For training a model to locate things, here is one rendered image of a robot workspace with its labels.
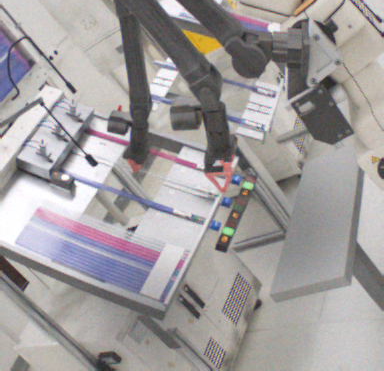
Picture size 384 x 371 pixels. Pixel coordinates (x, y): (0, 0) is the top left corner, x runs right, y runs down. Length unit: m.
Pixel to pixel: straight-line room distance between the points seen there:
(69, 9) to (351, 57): 1.93
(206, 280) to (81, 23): 1.45
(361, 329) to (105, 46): 1.80
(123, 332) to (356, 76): 1.15
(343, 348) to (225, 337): 0.45
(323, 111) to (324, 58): 0.22
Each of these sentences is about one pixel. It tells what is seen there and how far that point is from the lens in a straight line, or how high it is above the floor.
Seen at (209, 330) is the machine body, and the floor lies 0.25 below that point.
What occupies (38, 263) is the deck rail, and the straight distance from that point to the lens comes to 1.94.
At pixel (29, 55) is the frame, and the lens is 2.40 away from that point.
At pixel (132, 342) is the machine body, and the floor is 0.55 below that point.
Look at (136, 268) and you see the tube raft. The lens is 1.92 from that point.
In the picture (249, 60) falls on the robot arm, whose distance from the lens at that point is 1.35.
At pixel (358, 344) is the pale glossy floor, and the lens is 2.40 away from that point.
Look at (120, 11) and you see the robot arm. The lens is 1.82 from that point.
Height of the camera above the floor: 1.66
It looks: 17 degrees down
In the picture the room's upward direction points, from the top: 40 degrees counter-clockwise
